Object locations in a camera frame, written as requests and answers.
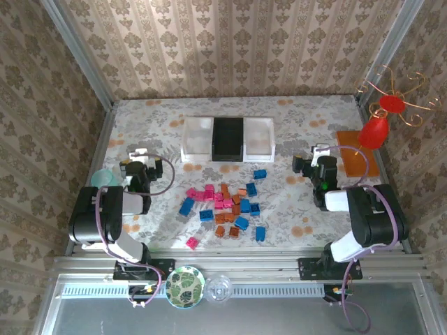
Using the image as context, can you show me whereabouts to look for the orange flat board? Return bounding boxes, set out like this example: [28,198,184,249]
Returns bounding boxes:
[335,130,381,178]

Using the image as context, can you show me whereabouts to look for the teal translucent cup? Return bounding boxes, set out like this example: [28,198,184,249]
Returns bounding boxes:
[90,168,122,189]

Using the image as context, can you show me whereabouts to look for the white plastic bin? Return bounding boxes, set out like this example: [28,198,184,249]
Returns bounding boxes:
[243,117,277,164]
[180,117,214,163]

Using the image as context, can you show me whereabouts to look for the green leaf pattern bowl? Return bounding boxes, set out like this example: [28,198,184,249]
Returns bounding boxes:
[164,265,206,310]

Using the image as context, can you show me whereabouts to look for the clear glass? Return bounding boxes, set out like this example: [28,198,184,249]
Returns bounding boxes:
[203,274,234,304]

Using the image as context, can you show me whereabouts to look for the grey metal front panel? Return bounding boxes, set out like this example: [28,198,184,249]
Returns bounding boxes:
[45,275,430,335]

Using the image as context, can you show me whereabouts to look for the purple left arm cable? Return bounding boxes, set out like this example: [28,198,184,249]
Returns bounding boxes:
[94,153,175,308]

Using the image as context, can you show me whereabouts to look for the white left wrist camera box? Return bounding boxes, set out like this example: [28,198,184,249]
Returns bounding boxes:
[128,148,157,168]

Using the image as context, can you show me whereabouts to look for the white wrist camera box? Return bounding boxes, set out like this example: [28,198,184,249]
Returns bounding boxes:
[128,148,157,168]
[312,143,331,168]

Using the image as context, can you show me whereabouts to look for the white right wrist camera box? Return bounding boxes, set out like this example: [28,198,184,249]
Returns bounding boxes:
[312,143,331,168]

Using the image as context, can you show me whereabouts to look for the red copper wire ornament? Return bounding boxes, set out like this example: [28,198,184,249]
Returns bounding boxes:
[354,64,443,156]

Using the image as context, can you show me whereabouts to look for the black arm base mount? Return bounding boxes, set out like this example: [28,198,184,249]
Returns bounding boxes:
[112,257,175,281]
[298,257,363,281]

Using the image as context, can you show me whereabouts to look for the aluminium front frame rail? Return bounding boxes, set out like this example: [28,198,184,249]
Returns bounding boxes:
[52,249,429,276]

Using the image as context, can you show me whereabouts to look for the aluminium frame post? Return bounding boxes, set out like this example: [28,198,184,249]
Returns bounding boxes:
[38,0,115,111]
[356,0,425,105]

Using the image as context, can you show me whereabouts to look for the slotted grey cable duct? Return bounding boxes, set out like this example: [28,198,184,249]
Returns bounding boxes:
[61,282,324,298]

